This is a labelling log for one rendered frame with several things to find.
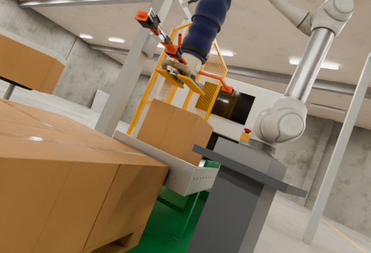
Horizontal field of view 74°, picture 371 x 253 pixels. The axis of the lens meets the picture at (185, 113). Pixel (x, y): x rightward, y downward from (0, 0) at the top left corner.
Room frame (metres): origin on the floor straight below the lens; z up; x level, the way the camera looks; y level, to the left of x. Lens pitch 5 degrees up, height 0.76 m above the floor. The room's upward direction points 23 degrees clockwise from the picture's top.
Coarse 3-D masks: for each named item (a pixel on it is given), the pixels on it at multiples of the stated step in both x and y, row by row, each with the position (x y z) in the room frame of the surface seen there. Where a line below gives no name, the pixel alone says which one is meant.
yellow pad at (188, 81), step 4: (180, 76) 1.60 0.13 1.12; (184, 76) 1.59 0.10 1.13; (184, 80) 1.64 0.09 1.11; (188, 80) 1.59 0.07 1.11; (192, 80) 1.61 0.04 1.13; (188, 84) 1.70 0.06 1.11; (192, 84) 1.65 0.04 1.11; (196, 84) 1.68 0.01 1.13; (192, 88) 1.80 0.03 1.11; (196, 88) 1.74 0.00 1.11; (196, 92) 1.88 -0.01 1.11; (200, 92) 1.81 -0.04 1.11
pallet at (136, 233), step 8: (144, 224) 1.65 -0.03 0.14; (128, 232) 1.46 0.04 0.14; (136, 232) 1.57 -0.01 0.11; (112, 240) 1.32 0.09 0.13; (120, 240) 1.56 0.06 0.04; (128, 240) 1.54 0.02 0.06; (136, 240) 1.62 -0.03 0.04; (88, 248) 1.15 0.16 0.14; (96, 248) 1.21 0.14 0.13; (104, 248) 1.44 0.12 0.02; (112, 248) 1.47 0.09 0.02; (120, 248) 1.51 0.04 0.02; (128, 248) 1.55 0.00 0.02
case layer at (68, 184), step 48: (0, 144) 0.71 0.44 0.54; (48, 144) 0.93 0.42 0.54; (96, 144) 1.33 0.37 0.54; (0, 192) 0.66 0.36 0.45; (48, 192) 0.81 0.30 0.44; (96, 192) 1.04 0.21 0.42; (144, 192) 1.46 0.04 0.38; (0, 240) 0.72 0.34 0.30; (48, 240) 0.90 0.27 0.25; (96, 240) 1.19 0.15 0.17
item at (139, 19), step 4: (144, 12) 1.20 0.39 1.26; (148, 12) 1.19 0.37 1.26; (136, 16) 1.22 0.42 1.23; (148, 16) 1.20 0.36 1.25; (152, 16) 1.22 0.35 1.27; (140, 20) 1.22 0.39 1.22; (144, 20) 1.20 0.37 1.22; (148, 20) 1.21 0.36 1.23; (144, 24) 1.25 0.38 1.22; (148, 24) 1.22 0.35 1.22; (148, 28) 1.28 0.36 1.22; (152, 28) 1.26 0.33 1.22
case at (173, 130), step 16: (160, 112) 1.89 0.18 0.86; (176, 112) 1.85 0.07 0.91; (144, 128) 1.92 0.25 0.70; (160, 128) 1.87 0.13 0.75; (176, 128) 1.83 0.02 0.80; (192, 128) 1.79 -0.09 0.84; (208, 128) 2.17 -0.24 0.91; (160, 144) 1.85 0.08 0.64; (176, 144) 1.81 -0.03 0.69; (192, 144) 1.92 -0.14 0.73; (192, 160) 2.09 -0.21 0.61
